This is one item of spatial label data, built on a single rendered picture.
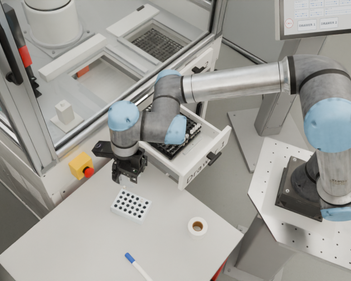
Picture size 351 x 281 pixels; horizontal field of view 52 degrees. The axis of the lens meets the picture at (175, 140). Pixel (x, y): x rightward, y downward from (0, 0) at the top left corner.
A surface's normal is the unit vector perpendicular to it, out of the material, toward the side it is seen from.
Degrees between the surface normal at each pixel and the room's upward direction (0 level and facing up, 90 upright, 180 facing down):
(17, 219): 0
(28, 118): 90
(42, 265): 0
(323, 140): 84
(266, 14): 90
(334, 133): 84
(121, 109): 1
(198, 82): 31
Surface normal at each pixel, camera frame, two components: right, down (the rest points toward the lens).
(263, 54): -0.66, 0.58
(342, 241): 0.06, -0.59
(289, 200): -0.36, 0.74
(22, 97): 0.77, 0.55
